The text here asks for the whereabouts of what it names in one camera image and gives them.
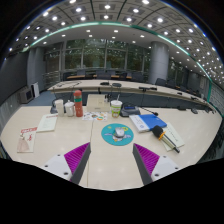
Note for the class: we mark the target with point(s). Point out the printed paper cup with straw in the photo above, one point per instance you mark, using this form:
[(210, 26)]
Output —
[(116, 108)]

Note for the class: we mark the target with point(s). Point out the round teal cartoon mouse pad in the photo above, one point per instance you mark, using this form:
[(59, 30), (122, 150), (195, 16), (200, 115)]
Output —
[(108, 135)]

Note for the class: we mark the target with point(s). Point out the blue and white book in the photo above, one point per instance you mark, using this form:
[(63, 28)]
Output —
[(150, 121)]

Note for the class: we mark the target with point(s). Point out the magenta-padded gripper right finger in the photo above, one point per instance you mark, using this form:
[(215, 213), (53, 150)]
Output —
[(147, 160)]

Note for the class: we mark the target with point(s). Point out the colourful sticker sheet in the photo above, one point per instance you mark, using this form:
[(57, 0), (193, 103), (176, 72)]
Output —
[(95, 116)]

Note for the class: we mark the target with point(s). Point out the white paper booklet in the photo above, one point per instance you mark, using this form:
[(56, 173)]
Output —
[(47, 122)]

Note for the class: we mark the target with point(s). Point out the silver computer mouse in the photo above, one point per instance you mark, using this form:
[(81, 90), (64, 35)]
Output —
[(119, 132)]

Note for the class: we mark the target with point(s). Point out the red bottle with green band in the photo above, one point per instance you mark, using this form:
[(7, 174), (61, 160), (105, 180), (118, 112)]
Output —
[(78, 105)]

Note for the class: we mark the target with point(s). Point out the red booklet with fan picture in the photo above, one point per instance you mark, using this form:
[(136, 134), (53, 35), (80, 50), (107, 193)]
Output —
[(27, 140)]

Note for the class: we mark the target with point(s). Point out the tall white cup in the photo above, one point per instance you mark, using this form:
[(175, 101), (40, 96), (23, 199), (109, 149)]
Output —
[(60, 108)]

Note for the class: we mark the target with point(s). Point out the long curved conference desk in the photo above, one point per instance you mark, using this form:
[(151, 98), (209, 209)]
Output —
[(133, 87)]

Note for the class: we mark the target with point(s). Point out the grey floor unit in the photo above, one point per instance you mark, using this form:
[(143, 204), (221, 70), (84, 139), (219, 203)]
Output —
[(26, 95)]

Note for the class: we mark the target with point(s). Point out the white floor cabinet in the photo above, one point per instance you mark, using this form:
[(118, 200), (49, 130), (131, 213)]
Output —
[(35, 90)]

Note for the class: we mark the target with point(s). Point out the dark office chairs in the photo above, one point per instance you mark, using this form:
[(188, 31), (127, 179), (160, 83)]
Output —
[(160, 81)]

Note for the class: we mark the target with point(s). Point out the white cardboard box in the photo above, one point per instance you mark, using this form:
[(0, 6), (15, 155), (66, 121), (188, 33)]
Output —
[(98, 103)]

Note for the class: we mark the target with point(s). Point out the round ceiling lights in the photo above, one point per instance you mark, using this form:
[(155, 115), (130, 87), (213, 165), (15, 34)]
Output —
[(107, 6)]

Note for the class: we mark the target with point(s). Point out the black handheld microphone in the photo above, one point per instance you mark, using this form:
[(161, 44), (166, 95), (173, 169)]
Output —
[(158, 132)]

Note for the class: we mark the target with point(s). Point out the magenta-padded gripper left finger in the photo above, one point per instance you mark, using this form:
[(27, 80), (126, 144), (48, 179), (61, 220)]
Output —
[(77, 158)]

